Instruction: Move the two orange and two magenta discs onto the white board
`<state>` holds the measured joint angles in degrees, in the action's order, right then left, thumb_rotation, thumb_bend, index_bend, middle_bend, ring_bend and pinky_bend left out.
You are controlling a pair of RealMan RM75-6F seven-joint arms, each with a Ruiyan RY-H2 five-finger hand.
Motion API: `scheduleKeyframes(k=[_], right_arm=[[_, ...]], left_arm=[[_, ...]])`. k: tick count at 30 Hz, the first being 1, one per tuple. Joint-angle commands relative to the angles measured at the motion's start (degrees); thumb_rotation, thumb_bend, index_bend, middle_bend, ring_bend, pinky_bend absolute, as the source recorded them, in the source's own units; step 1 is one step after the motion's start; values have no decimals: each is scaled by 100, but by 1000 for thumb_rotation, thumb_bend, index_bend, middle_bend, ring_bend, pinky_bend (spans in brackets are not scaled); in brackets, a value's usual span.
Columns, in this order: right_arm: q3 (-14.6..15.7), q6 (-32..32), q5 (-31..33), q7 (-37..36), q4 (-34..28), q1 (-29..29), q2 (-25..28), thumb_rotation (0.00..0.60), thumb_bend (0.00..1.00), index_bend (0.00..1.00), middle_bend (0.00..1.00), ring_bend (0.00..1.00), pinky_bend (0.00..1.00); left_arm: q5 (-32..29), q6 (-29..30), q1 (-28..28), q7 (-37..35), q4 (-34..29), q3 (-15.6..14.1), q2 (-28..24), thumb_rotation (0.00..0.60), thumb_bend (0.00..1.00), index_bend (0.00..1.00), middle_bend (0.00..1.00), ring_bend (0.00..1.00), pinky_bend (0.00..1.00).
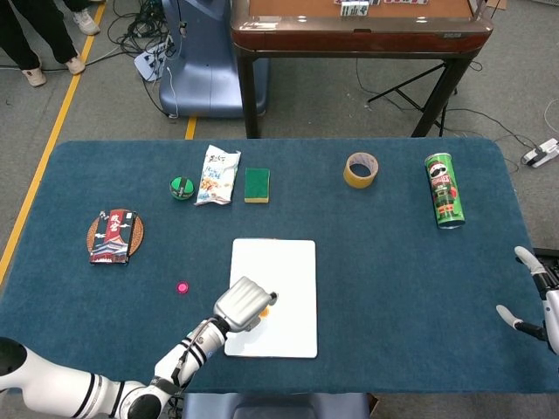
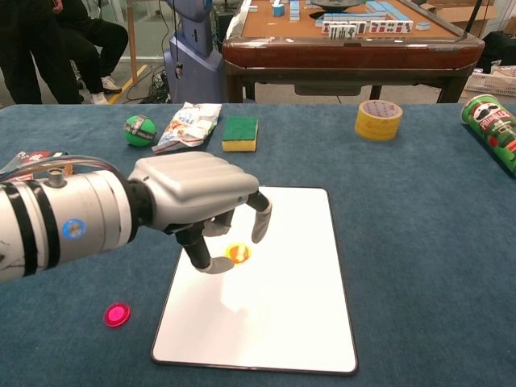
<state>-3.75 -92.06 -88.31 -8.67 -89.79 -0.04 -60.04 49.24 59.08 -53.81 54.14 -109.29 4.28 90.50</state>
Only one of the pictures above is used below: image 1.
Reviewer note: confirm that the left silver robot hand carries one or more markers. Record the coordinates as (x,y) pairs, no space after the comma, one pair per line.
(242,305)

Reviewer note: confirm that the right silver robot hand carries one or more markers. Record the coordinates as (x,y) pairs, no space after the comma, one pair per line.
(552,318)

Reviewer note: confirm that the orange round magnet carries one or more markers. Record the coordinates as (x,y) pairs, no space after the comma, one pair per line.
(265,312)

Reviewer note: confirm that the pink round magnet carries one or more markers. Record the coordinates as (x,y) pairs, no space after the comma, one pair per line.
(182,288)

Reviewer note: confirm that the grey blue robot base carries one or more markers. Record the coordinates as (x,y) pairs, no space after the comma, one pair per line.
(275,406)

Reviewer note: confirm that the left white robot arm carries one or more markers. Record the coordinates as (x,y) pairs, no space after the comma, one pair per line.
(52,384)

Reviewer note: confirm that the white magnetic board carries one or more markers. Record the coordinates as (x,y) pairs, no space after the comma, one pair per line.
(292,270)

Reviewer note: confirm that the green and yellow sponge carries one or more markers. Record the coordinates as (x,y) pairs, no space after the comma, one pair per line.
(257,185)

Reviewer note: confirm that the round woven coaster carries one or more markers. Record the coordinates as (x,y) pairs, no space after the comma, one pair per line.
(139,235)

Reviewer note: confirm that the white snack bag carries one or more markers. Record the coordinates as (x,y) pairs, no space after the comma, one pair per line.
(216,179)

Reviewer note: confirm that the black and red printed box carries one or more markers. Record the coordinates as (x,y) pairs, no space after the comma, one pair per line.
(112,238)

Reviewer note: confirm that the green Pringles can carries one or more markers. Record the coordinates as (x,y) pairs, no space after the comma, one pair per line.
(444,192)

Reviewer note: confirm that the yellow tape roll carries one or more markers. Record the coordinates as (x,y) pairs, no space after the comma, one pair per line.
(360,182)

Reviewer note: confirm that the white power strip with plugs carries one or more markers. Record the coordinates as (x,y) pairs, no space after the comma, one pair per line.
(150,63)

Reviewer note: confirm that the brown mahjong table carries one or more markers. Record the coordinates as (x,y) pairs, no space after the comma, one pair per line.
(362,39)

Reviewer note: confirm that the bamboo mahjong tile row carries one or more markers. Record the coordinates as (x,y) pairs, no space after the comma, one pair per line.
(354,8)

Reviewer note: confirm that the seated person in black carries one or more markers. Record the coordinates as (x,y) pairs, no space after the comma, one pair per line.
(85,22)

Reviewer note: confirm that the standing person in black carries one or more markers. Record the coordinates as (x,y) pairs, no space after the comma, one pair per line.
(35,35)

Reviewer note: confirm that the red character mahjong tile row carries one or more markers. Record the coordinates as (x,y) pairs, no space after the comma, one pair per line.
(404,1)

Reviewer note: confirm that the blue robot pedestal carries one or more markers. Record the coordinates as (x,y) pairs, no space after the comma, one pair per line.
(205,65)

